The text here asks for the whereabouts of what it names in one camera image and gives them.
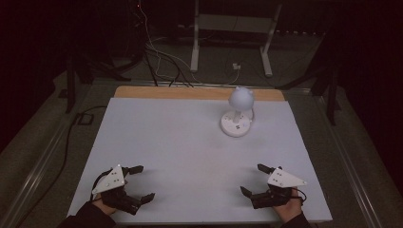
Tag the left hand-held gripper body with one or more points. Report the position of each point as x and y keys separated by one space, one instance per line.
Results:
x=112 y=182

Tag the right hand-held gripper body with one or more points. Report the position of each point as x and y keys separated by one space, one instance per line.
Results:
x=283 y=180

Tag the person's left hand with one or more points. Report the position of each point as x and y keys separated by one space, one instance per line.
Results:
x=103 y=204

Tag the person's right hand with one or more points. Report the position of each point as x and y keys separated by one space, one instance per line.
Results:
x=290 y=210

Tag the white table cover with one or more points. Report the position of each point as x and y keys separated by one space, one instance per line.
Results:
x=190 y=152

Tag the small black floor box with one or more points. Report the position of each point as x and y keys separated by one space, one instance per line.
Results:
x=85 y=119

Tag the white desk lamp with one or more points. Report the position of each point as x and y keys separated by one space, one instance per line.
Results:
x=240 y=99

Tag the black stand leg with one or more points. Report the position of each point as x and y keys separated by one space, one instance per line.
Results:
x=332 y=98
x=70 y=85

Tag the white plug adapter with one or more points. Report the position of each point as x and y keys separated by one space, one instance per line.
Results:
x=236 y=66

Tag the grey metal stand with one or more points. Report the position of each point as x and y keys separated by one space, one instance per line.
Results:
x=234 y=23

